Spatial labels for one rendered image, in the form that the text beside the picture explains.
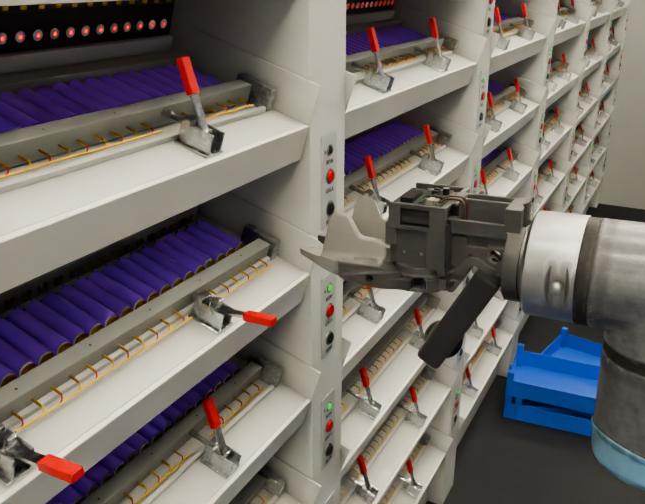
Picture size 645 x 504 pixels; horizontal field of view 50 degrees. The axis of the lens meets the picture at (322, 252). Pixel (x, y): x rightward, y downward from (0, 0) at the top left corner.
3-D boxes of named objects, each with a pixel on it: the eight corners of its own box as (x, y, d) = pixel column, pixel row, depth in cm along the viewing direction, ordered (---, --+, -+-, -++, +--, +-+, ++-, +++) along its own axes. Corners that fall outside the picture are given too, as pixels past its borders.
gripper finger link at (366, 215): (333, 186, 72) (412, 199, 67) (335, 240, 74) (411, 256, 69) (315, 193, 70) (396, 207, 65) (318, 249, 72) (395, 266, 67)
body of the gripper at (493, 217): (411, 180, 67) (540, 193, 61) (410, 263, 70) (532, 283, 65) (379, 202, 61) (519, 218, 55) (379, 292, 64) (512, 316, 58)
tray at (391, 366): (450, 332, 164) (472, 285, 157) (332, 490, 114) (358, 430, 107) (375, 292, 170) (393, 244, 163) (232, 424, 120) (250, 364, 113)
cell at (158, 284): (125, 268, 79) (169, 295, 77) (113, 273, 78) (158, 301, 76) (127, 254, 78) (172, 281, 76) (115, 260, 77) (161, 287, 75)
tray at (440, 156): (462, 174, 149) (487, 115, 143) (334, 275, 100) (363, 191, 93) (380, 136, 155) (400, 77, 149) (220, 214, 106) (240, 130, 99)
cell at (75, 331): (38, 311, 69) (87, 343, 67) (23, 319, 68) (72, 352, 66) (40, 296, 68) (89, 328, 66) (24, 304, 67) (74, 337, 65)
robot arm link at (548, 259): (585, 297, 63) (566, 344, 55) (531, 289, 66) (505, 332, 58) (596, 203, 60) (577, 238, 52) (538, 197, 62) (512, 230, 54)
